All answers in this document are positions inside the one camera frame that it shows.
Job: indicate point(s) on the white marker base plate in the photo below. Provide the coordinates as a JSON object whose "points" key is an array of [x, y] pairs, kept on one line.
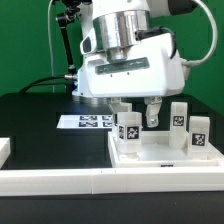
{"points": [[85, 122]]}

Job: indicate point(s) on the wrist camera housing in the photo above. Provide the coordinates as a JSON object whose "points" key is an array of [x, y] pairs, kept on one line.
{"points": [[89, 44]]}

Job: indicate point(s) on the white front fence bar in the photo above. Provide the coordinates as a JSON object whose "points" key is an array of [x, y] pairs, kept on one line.
{"points": [[105, 181]]}

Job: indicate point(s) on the white left fence bar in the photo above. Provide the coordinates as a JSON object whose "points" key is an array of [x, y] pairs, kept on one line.
{"points": [[4, 150]]}

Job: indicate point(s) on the white right fence bar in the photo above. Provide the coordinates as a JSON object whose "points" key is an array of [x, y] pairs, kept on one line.
{"points": [[215, 155]]}

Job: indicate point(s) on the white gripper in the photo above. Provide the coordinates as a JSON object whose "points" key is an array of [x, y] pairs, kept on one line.
{"points": [[148, 71]]}

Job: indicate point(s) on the white fence bar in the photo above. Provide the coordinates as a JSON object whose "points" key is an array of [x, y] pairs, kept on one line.
{"points": [[4, 150], [215, 155], [105, 181]]}

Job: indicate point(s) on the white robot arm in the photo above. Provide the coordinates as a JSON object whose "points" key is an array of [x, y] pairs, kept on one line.
{"points": [[124, 57]]}

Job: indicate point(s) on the white square table top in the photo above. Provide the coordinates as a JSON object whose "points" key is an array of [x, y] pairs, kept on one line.
{"points": [[155, 152]]}

